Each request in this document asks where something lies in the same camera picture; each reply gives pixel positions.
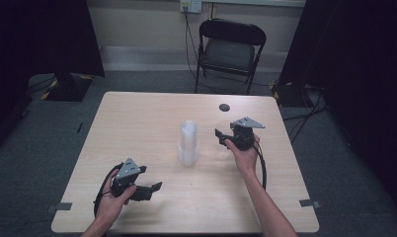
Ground dark curtain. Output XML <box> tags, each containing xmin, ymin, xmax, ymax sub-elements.
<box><xmin>0</xmin><ymin>0</ymin><xmax>106</xmax><ymax>159</ymax></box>
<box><xmin>278</xmin><ymin>0</ymin><xmax>397</xmax><ymax>220</ymax></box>

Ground black folding chair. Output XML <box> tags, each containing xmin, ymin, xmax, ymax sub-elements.
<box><xmin>194</xmin><ymin>18</ymin><xmax>268</xmax><ymax>96</ymax></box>

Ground white wall conduit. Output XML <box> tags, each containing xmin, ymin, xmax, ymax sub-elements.
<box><xmin>200</xmin><ymin>0</ymin><xmax>307</xmax><ymax>9</ymax></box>

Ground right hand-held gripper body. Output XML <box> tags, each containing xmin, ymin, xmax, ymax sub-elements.
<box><xmin>230</xmin><ymin>117</ymin><xmax>266</xmax><ymax>152</ymax></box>

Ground grey tape strip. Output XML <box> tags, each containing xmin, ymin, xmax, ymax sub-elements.
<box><xmin>298</xmin><ymin>198</ymin><xmax>321</xmax><ymax>209</ymax></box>
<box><xmin>45</xmin><ymin>201</ymin><xmax>73</xmax><ymax>213</ymax></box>

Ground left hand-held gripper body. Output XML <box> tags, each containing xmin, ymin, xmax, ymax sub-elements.
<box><xmin>110</xmin><ymin>157</ymin><xmax>147</xmax><ymax>198</ymax></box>

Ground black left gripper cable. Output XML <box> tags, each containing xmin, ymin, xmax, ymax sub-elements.
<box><xmin>93</xmin><ymin>162</ymin><xmax>125</xmax><ymax>218</ymax></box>

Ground person's right hand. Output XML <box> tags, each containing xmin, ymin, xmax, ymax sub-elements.
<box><xmin>224</xmin><ymin>135</ymin><xmax>261</xmax><ymax>177</ymax></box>

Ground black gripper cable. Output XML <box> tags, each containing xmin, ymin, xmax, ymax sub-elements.
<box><xmin>93</xmin><ymin>162</ymin><xmax>125</xmax><ymax>218</ymax></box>
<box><xmin>252</xmin><ymin>144</ymin><xmax>268</xmax><ymax>192</ymax></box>

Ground stack of clear plastic cups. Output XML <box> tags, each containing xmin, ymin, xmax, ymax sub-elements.
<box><xmin>177</xmin><ymin>119</ymin><xmax>200</xmax><ymax>168</ymax></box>

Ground black stand base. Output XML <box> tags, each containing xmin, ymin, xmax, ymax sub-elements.
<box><xmin>270</xmin><ymin>80</ymin><xmax>308</xmax><ymax>109</ymax></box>
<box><xmin>40</xmin><ymin>72</ymin><xmax>95</xmax><ymax>103</ymax></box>

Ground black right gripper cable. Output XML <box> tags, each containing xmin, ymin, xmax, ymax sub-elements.
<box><xmin>252</xmin><ymin>144</ymin><xmax>268</xmax><ymax>192</ymax></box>

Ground white wall socket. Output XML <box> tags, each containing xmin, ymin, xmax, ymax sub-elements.
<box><xmin>179</xmin><ymin>0</ymin><xmax>203</xmax><ymax>15</ymax></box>

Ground black floor cables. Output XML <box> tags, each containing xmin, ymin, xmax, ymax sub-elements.
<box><xmin>280</xmin><ymin>84</ymin><xmax>330</xmax><ymax>146</ymax></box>

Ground person's left hand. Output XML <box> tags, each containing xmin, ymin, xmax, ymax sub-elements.
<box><xmin>96</xmin><ymin>172</ymin><xmax>137</xmax><ymax>228</ymax></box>

